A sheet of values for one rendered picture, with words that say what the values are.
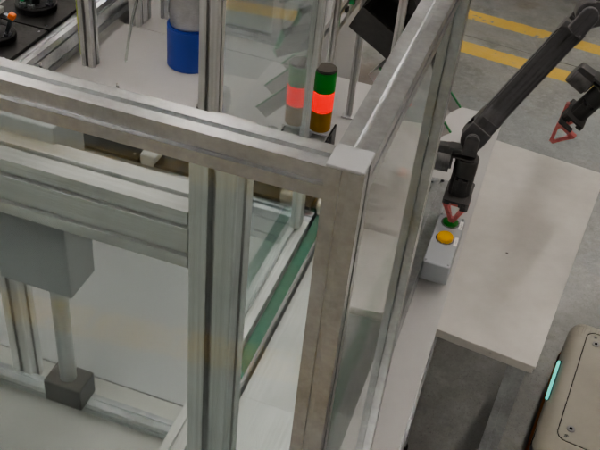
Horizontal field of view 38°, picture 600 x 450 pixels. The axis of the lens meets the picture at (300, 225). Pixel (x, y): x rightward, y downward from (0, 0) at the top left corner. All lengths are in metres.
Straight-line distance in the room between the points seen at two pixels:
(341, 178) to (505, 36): 4.95
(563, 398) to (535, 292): 0.66
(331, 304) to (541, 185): 2.04
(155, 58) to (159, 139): 2.42
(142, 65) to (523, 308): 1.53
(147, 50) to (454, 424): 1.66
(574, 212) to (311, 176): 2.04
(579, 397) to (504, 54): 2.83
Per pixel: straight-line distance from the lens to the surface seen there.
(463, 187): 2.21
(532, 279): 2.38
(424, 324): 2.16
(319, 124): 2.01
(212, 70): 1.34
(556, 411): 2.88
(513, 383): 2.23
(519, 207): 2.61
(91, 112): 0.71
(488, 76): 5.09
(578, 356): 3.07
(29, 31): 3.06
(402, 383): 2.02
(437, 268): 2.19
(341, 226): 0.67
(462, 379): 3.25
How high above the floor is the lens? 2.36
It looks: 39 degrees down
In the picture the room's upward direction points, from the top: 6 degrees clockwise
